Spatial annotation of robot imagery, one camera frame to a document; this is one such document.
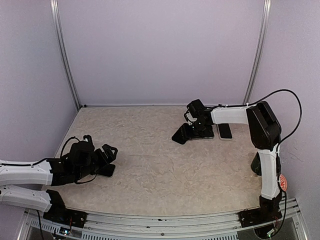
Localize right aluminium corner post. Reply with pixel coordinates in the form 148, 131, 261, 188
242, 0, 272, 105

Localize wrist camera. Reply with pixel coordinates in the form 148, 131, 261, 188
183, 108, 198, 125
83, 135, 92, 143

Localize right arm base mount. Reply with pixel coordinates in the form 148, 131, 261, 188
238, 197, 282, 228

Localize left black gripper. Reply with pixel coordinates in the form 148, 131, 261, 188
75, 143, 118, 180

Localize aluminium corner post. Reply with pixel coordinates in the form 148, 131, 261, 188
50, 0, 82, 111
242, 0, 272, 105

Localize red white patterned coaster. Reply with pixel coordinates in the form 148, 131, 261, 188
279, 174, 288, 192

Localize black phone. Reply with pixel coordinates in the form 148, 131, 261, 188
97, 164, 116, 178
192, 126, 215, 139
217, 123, 232, 139

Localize black cup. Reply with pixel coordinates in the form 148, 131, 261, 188
250, 152, 262, 176

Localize dark phone case underneath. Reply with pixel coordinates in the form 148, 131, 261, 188
171, 123, 194, 145

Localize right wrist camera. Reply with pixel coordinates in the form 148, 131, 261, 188
183, 108, 198, 125

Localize left aluminium corner post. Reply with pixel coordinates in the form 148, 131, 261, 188
50, 0, 82, 111

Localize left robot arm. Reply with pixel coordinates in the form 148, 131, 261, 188
0, 135, 118, 223

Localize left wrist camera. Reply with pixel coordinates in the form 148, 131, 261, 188
83, 135, 92, 143

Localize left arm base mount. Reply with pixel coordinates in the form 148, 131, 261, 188
43, 199, 87, 229

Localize aluminium front rail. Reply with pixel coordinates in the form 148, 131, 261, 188
17, 204, 309, 240

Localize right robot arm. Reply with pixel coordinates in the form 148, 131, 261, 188
182, 97, 285, 222

